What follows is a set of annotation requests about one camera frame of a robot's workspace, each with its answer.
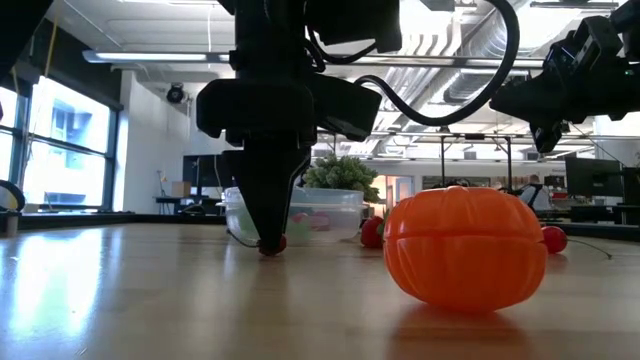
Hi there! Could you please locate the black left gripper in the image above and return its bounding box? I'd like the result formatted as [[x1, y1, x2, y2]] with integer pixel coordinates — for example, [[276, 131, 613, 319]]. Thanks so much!
[[195, 77, 383, 251]]

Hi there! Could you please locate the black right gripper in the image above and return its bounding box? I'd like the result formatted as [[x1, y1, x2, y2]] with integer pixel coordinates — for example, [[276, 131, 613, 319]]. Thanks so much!
[[490, 17, 609, 124]]

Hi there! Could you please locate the pink red toy berry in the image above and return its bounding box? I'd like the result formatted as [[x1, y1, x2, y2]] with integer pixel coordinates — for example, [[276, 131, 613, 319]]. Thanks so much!
[[310, 211, 332, 232]]

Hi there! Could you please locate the dark red toy cherry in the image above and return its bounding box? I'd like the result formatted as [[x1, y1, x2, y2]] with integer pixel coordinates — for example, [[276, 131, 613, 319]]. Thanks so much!
[[225, 228, 289, 258]]

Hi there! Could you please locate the clear plastic tupperware container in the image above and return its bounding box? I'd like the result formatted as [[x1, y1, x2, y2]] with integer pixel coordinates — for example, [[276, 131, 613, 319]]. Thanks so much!
[[221, 186, 367, 246]]

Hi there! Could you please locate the red toy strawberry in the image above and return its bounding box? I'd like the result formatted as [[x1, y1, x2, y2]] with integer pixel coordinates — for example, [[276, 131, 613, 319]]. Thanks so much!
[[360, 209, 390, 250]]

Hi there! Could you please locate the orange toy pumpkin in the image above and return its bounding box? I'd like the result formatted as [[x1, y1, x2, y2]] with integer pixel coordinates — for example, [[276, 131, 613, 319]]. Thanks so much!
[[383, 185, 549, 314]]

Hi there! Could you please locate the black computer monitor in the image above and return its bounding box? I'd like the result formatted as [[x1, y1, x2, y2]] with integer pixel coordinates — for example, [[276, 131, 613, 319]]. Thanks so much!
[[182, 153, 227, 189], [564, 157, 624, 198]]

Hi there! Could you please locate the potted green succulent plant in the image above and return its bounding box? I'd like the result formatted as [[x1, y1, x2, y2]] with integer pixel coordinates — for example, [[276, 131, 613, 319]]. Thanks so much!
[[303, 153, 381, 204]]

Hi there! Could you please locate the person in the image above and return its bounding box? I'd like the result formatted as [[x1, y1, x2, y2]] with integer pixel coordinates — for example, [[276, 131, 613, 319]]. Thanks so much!
[[518, 174, 552, 211]]

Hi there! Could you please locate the dark background desk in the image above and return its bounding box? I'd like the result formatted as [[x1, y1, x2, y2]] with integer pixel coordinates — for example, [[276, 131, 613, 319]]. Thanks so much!
[[154, 196, 226, 216]]

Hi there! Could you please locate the long ceiling light strip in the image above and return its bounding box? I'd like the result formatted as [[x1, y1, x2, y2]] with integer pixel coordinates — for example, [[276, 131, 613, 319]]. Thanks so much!
[[82, 49, 546, 70]]

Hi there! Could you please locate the large window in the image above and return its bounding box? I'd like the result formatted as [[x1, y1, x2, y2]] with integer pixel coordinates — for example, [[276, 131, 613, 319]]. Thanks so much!
[[0, 74, 120, 212]]

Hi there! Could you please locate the black arched fixture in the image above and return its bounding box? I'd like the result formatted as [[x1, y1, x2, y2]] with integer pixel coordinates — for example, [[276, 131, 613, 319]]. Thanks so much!
[[0, 179, 26, 239]]

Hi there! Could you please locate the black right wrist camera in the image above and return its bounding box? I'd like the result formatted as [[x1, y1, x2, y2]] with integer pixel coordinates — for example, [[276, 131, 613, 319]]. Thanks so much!
[[529, 119, 566, 154]]

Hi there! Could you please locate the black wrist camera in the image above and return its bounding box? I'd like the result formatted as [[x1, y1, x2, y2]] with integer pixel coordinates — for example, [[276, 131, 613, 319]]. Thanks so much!
[[305, 0, 403, 55], [529, 119, 566, 154]]

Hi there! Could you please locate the black left wrist camera cable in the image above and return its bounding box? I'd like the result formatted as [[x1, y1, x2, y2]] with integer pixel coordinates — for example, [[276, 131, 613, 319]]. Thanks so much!
[[353, 0, 521, 128]]

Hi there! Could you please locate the black metal rack frame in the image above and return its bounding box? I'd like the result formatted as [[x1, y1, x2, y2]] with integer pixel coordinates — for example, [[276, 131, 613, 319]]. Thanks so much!
[[319, 130, 515, 191]]

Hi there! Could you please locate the silver ventilation duct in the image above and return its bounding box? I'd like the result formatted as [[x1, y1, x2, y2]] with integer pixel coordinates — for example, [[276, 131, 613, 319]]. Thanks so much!
[[442, 0, 584, 104]]

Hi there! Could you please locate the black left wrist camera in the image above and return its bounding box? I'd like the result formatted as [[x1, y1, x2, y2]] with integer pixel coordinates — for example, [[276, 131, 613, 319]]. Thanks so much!
[[305, 0, 403, 55]]

